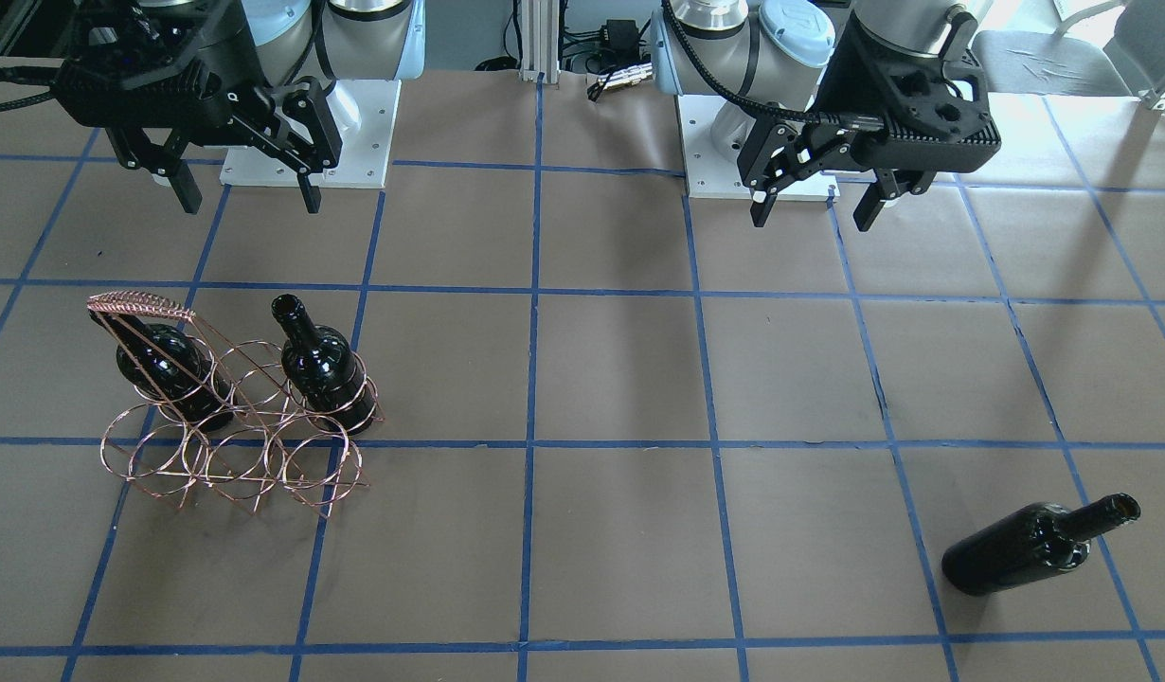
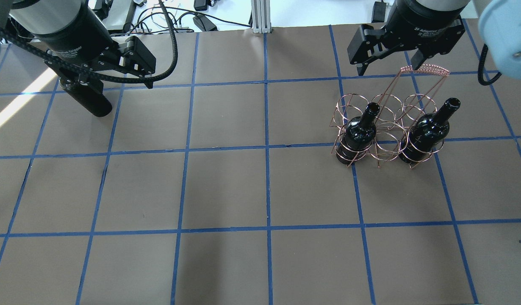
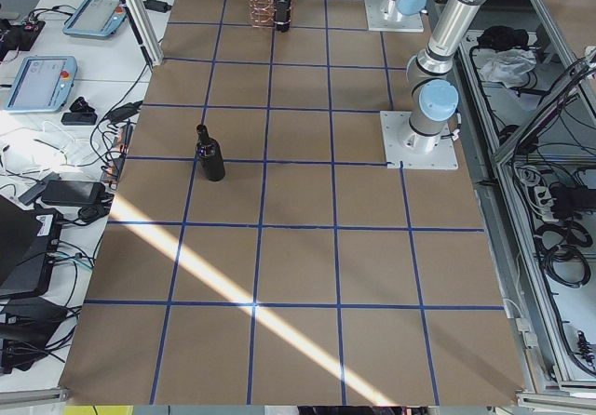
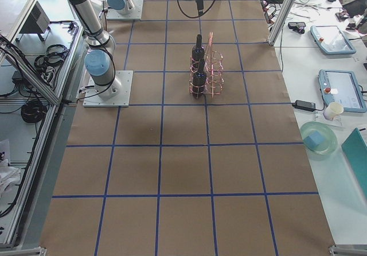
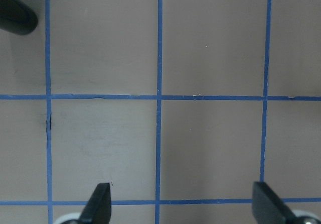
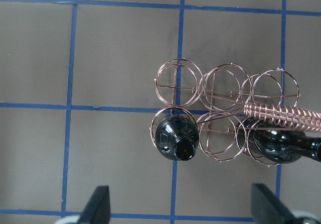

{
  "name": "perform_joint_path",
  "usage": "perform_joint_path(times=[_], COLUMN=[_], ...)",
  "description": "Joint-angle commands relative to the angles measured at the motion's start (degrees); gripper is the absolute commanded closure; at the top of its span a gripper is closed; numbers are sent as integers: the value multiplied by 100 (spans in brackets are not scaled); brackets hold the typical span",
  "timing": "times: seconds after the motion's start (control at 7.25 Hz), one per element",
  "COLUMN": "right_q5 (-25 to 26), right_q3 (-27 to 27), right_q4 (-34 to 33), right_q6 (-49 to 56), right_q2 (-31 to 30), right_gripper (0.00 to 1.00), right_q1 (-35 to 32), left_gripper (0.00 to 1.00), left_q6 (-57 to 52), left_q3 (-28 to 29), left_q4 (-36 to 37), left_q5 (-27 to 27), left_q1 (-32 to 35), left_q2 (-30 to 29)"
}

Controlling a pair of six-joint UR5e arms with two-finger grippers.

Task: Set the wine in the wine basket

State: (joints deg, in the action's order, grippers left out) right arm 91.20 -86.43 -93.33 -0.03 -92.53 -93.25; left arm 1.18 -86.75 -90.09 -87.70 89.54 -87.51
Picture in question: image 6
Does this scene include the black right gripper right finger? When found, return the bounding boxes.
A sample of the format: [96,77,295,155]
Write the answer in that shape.
[251,183,296,224]

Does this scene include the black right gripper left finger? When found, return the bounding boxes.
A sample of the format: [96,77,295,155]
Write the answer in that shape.
[78,185,111,224]

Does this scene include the black wine bottle right slot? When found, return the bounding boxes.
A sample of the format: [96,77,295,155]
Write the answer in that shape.
[253,130,320,164]

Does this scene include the black wine bottle slot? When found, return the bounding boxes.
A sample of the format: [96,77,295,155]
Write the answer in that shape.
[253,130,320,164]
[154,115,199,161]

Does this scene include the black wine bottle left slot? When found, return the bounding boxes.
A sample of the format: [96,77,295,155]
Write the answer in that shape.
[154,115,199,161]

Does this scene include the copper wire wine basket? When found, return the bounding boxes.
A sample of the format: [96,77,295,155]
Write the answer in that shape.
[149,58,320,167]

